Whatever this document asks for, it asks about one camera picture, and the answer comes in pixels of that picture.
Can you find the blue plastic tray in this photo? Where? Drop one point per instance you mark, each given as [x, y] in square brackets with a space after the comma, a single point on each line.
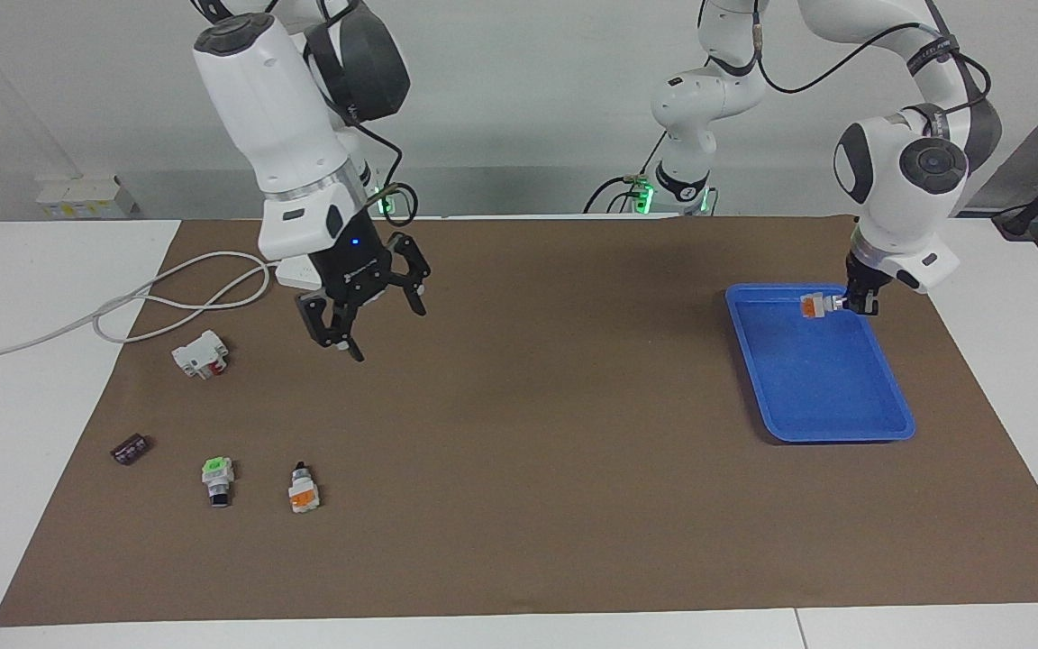
[816, 379]

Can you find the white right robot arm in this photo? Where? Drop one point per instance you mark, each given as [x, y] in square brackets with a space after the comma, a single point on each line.
[267, 108]

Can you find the green push-button switch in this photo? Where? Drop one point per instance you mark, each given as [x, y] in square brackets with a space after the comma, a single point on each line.
[216, 476]

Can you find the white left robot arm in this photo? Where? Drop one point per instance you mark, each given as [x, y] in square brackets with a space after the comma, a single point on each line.
[897, 198]

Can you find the white circuit breaker red lever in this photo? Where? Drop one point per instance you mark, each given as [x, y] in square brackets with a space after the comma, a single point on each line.
[196, 354]

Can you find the brown table mat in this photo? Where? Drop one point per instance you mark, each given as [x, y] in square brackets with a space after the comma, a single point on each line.
[519, 451]

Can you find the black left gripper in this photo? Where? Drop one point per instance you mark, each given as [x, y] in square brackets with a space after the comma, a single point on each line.
[866, 279]

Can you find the white wall socket box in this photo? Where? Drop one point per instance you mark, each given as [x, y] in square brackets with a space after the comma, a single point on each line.
[77, 194]

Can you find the dark cylindrical capacitor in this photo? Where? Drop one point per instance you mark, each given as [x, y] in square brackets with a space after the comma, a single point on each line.
[130, 449]

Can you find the orange selector switch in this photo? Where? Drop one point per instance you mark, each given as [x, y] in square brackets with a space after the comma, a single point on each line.
[303, 494]

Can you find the white power strip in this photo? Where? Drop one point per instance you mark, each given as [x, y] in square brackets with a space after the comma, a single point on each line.
[292, 273]

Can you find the red selector switch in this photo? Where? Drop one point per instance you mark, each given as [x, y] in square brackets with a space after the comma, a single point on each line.
[814, 306]

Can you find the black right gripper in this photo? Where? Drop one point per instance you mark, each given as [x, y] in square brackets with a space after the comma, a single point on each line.
[352, 266]

